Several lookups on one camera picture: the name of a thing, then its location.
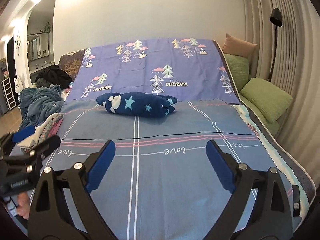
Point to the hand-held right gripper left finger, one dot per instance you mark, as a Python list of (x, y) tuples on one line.
[(100, 166)]

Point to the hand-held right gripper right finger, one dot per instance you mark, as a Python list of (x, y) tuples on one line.
[(221, 165)]

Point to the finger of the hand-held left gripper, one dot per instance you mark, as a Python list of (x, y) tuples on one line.
[(47, 145), (23, 133)]

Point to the navy star-print fleece jacket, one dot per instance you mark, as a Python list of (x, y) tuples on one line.
[(135, 105)]

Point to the stack of folded clothes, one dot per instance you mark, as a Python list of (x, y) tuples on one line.
[(48, 127)]

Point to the black clothes pile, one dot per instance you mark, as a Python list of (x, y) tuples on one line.
[(55, 76)]

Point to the person's left hand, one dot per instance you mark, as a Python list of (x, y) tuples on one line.
[(23, 205)]

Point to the teal fleece blanket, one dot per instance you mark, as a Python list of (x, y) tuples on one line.
[(37, 105)]

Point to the white shelf rack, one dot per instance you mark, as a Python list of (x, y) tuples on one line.
[(8, 92)]

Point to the white cat figure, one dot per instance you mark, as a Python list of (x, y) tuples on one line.
[(18, 85)]

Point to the blue striped bed sheet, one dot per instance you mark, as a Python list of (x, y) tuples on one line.
[(162, 180)]

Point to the green seat cushion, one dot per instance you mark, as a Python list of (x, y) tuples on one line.
[(265, 121)]

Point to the dark-edged mattress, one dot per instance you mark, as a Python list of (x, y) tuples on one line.
[(282, 155)]

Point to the large green pillow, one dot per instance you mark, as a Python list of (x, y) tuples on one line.
[(266, 97)]

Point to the black rectangular box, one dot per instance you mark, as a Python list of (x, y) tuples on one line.
[(296, 200)]

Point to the brown branch-print cloth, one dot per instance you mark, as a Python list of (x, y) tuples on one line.
[(71, 65)]

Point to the small green pillow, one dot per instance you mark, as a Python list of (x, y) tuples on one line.
[(237, 70)]

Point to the green hanging plant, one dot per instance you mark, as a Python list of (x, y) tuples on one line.
[(47, 27)]

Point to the purple tree-print blanket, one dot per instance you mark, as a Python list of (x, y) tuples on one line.
[(150, 62)]

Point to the peach pillow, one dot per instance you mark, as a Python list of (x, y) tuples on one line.
[(238, 46)]

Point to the beige curtain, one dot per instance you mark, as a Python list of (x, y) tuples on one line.
[(300, 67)]

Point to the black floor lamp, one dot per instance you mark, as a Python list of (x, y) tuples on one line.
[(275, 17)]

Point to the wall mirror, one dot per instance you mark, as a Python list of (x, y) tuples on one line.
[(36, 46)]

